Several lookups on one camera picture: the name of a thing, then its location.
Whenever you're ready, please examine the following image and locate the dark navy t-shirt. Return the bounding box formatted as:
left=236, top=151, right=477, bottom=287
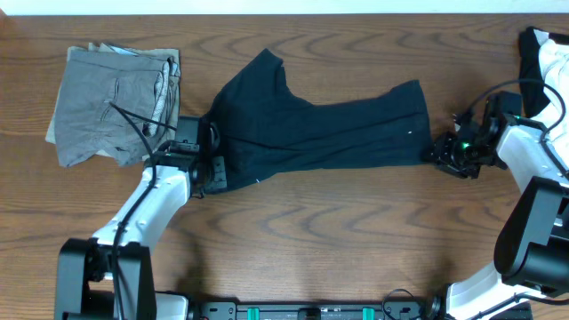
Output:
left=205, top=50, right=432, bottom=191

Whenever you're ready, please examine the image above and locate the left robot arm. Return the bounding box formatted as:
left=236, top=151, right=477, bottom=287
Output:
left=54, top=142, right=227, bottom=319

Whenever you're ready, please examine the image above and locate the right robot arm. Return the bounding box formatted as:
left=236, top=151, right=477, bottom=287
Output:
left=421, top=114, right=568, bottom=319

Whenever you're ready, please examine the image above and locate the black and white garment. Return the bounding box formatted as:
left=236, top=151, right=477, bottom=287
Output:
left=518, top=27, right=568, bottom=163

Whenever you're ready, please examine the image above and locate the right black cable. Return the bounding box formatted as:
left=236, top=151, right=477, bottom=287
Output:
left=461, top=78, right=569, bottom=179

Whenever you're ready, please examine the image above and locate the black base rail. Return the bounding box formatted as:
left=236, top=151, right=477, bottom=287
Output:
left=150, top=300, right=533, bottom=320

